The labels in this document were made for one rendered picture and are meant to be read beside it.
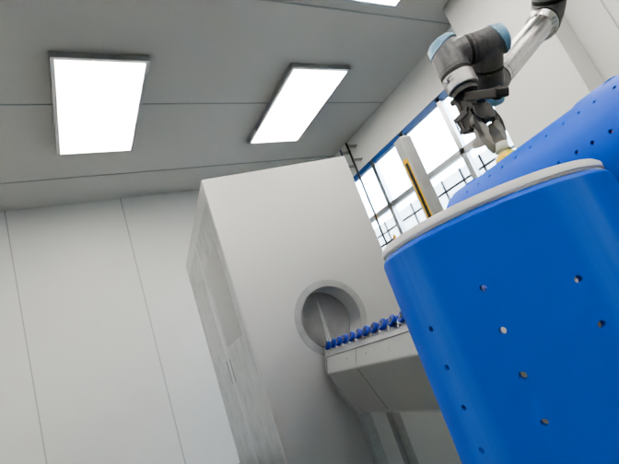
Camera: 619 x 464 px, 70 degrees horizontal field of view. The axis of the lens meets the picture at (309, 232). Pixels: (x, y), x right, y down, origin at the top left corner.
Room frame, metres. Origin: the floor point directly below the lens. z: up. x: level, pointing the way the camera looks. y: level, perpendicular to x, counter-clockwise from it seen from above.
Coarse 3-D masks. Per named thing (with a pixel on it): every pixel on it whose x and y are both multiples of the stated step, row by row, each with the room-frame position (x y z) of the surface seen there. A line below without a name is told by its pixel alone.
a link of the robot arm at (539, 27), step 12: (564, 0) 1.39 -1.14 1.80; (540, 12) 1.40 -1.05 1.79; (552, 12) 1.39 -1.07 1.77; (564, 12) 1.42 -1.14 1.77; (528, 24) 1.38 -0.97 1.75; (540, 24) 1.37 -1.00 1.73; (552, 24) 1.41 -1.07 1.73; (516, 36) 1.35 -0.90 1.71; (528, 36) 1.32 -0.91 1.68; (540, 36) 1.35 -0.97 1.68; (552, 36) 1.45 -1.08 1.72; (516, 48) 1.29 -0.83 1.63; (528, 48) 1.31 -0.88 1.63; (504, 60) 1.25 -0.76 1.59; (516, 60) 1.27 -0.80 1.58; (528, 60) 1.35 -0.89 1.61; (492, 72) 1.17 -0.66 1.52; (504, 72) 1.23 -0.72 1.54; (516, 72) 1.28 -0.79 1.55; (480, 84) 1.21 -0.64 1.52; (492, 84) 1.20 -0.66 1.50; (504, 84) 1.23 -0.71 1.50
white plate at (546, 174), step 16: (576, 160) 0.44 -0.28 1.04; (592, 160) 0.45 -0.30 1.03; (528, 176) 0.42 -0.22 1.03; (544, 176) 0.42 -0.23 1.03; (560, 176) 0.43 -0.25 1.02; (496, 192) 0.42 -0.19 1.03; (512, 192) 0.42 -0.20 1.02; (448, 208) 0.44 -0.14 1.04; (464, 208) 0.43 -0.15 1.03; (432, 224) 0.45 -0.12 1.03; (400, 240) 0.49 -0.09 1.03; (384, 256) 0.55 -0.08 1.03
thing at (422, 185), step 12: (396, 144) 1.85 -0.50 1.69; (408, 144) 1.83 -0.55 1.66; (408, 156) 1.82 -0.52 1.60; (408, 168) 1.84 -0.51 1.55; (420, 168) 1.83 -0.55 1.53; (420, 180) 1.82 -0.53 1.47; (420, 192) 1.84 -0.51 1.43; (432, 192) 1.83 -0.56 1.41; (420, 204) 1.87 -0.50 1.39; (432, 204) 1.82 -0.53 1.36
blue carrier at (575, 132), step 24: (600, 96) 0.73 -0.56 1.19; (576, 120) 0.77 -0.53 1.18; (600, 120) 0.72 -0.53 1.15; (528, 144) 0.90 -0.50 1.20; (552, 144) 0.82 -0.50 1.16; (576, 144) 0.77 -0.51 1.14; (600, 144) 0.73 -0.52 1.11; (504, 168) 0.95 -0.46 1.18; (528, 168) 0.88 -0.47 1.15; (456, 192) 1.15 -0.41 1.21; (480, 192) 1.02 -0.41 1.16
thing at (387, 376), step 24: (408, 336) 1.52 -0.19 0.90; (336, 360) 2.13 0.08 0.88; (360, 360) 1.88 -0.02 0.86; (384, 360) 1.68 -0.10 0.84; (408, 360) 1.54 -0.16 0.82; (336, 384) 2.23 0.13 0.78; (360, 384) 2.00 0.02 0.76; (384, 384) 1.81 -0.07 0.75; (408, 384) 1.66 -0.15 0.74; (360, 408) 2.19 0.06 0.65; (384, 408) 1.97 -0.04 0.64; (408, 408) 1.79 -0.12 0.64; (432, 408) 1.64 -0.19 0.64
